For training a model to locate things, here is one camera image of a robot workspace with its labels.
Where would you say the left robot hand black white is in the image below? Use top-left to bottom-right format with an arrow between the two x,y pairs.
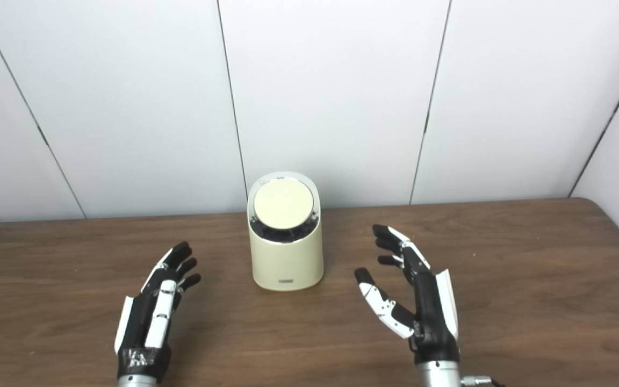
114,241 -> 202,379

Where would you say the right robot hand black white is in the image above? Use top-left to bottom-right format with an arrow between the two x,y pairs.
355,224 -> 460,366

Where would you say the cream-colored bin body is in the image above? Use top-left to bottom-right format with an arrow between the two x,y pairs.
247,171 -> 325,292

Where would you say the cream round bin lid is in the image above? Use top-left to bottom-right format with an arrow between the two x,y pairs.
253,179 -> 314,231

